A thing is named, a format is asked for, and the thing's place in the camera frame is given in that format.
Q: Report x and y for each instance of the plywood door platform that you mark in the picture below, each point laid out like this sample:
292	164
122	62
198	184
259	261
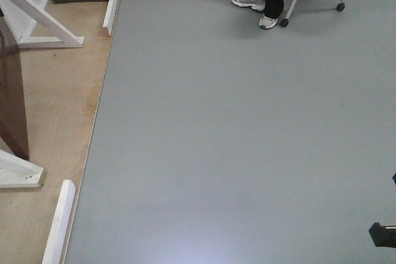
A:
62	88

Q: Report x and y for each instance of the white diagonal door brace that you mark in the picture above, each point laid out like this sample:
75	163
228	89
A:
33	27

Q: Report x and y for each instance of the brown wooden door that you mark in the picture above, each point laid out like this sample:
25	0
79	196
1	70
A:
13	118

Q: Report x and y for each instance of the white brace near door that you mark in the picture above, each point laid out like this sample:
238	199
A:
18	173

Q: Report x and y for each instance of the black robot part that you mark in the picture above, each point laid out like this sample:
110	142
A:
383	236

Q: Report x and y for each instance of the white far edge rail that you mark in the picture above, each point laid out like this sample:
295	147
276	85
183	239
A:
110	16

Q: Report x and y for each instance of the white edge rail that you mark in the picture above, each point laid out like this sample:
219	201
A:
57	233
110	16

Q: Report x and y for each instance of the white near edge rail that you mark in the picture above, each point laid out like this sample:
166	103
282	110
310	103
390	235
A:
57	233

